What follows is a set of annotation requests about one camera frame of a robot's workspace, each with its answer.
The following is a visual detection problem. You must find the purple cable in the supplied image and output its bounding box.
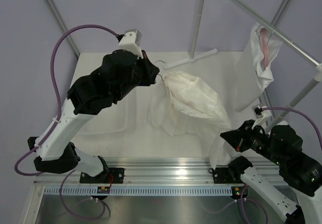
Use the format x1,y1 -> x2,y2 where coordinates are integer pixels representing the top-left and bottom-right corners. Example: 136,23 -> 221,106
261,107 -> 322,159
14,24 -> 120,176

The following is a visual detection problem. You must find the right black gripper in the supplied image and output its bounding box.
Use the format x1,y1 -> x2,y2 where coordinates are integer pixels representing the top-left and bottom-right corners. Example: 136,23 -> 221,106
220,118 -> 285,165

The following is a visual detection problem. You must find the white skirt pink hanger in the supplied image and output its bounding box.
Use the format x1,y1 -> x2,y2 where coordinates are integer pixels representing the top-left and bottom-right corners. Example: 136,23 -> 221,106
232,23 -> 282,112

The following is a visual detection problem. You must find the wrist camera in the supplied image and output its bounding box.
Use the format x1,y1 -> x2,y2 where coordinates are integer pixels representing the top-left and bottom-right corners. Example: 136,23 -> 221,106
252,104 -> 272,129
118,29 -> 143,58

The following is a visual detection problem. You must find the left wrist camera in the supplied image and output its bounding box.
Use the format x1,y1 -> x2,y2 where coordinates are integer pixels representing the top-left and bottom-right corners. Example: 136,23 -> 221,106
118,29 -> 143,58

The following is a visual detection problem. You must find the white plastic basket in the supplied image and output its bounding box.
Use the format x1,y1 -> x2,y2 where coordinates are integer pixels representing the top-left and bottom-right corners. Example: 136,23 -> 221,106
78,91 -> 136,136

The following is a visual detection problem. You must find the white slotted cable duct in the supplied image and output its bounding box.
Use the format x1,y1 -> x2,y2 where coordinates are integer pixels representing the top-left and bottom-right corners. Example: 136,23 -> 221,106
44,186 -> 232,196

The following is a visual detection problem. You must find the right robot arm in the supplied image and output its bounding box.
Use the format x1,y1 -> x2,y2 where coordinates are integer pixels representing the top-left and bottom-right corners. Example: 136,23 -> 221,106
220,120 -> 321,223

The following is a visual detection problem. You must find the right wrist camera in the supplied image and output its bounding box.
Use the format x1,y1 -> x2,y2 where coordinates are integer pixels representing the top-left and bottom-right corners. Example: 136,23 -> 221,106
252,104 -> 272,129

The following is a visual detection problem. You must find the silver clothes rack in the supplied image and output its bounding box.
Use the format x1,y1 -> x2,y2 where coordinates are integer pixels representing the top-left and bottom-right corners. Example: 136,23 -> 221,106
163,0 -> 322,129

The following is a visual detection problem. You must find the pink plastic hanger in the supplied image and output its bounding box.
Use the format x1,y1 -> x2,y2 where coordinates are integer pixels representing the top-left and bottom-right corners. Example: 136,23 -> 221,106
261,28 -> 269,69

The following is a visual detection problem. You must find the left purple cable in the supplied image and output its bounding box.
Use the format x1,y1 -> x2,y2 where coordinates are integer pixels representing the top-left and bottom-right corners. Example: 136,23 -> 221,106
14,24 -> 120,176

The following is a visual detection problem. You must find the cream plastic hanger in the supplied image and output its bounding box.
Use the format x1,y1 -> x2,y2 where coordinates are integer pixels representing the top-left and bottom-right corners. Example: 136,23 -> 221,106
153,59 -> 166,81

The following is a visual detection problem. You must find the cream white skirt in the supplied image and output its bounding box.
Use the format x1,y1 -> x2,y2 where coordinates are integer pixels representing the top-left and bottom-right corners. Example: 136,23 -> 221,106
147,71 -> 235,169

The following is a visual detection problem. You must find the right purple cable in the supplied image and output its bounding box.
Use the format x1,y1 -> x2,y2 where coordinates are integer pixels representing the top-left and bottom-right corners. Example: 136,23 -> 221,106
261,107 -> 322,159

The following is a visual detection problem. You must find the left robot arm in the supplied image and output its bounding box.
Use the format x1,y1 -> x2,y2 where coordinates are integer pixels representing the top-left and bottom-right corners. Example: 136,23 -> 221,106
28,49 -> 159,183

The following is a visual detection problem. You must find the aluminium mounting rail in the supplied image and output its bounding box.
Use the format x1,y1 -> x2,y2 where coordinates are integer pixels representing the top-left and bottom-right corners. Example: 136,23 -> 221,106
33,157 -> 284,186

